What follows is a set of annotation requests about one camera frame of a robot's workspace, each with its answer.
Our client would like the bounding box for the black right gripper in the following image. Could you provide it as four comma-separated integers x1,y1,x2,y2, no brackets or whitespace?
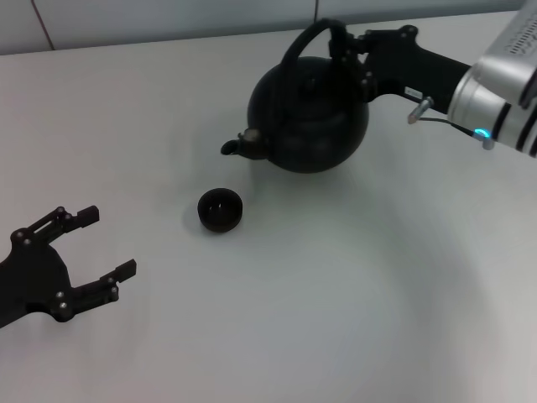
341,25,473,115

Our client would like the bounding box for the dark brown teacup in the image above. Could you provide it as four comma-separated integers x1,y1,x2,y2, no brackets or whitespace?
196,187,245,233

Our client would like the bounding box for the right wrist connector cable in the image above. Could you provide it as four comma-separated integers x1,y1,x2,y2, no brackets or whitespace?
406,96,496,150

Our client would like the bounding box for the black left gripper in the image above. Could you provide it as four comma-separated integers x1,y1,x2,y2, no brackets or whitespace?
0,204,138,329

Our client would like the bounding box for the black round teapot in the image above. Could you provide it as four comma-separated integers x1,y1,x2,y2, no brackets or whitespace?
220,17,371,175

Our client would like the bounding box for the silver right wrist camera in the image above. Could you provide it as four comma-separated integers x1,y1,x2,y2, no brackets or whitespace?
482,0,537,109

